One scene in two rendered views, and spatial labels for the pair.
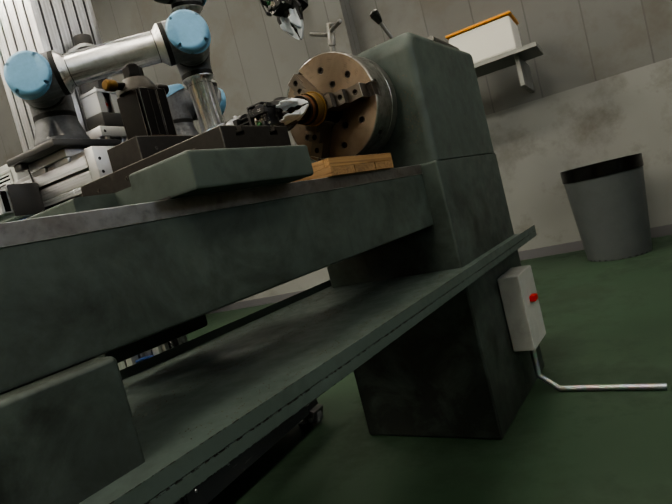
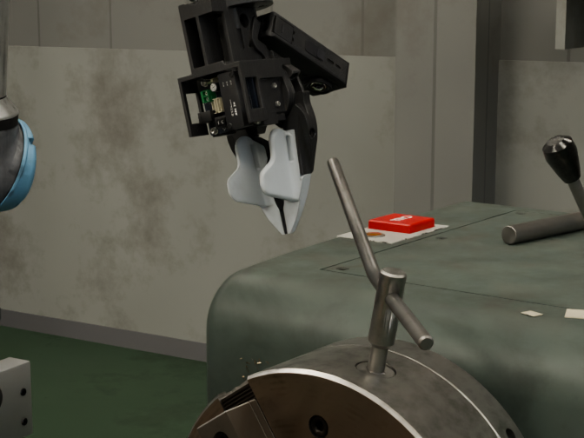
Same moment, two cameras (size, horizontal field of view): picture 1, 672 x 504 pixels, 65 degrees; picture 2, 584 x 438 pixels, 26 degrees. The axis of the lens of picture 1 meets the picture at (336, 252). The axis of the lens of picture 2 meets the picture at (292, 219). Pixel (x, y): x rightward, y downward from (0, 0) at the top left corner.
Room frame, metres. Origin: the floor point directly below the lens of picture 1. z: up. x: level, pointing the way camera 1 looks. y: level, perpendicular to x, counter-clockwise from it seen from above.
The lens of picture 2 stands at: (0.56, -0.09, 1.54)
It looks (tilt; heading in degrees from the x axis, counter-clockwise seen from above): 10 degrees down; 2
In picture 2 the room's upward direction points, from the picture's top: straight up
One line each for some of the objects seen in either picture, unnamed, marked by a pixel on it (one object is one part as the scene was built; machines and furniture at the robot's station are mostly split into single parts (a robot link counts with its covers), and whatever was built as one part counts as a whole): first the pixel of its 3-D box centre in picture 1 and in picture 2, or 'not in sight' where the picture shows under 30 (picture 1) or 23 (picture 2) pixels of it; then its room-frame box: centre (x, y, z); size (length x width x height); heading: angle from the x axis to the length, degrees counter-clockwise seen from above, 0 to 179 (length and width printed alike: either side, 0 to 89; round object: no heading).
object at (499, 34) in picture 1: (486, 46); not in sight; (4.13, -1.51, 1.76); 0.48 x 0.40 x 0.27; 61
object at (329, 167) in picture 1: (306, 181); not in sight; (1.38, 0.03, 0.88); 0.36 x 0.30 x 0.04; 55
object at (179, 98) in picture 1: (173, 104); not in sight; (2.01, 0.45, 1.33); 0.13 x 0.12 x 0.14; 130
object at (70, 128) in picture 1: (59, 132); not in sight; (1.57, 0.70, 1.21); 0.15 x 0.15 x 0.10
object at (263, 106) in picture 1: (259, 121); not in sight; (1.45, 0.11, 1.08); 0.12 x 0.09 x 0.08; 55
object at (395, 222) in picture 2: not in sight; (401, 226); (2.08, -0.18, 1.26); 0.06 x 0.06 x 0.02; 55
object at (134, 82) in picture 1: (137, 87); not in sight; (1.11, 0.31, 1.13); 0.08 x 0.08 x 0.03
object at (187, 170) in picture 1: (162, 198); not in sight; (1.05, 0.30, 0.89); 0.53 x 0.30 x 0.06; 55
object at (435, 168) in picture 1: (435, 287); not in sight; (1.93, -0.32, 0.43); 0.60 x 0.48 x 0.86; 145
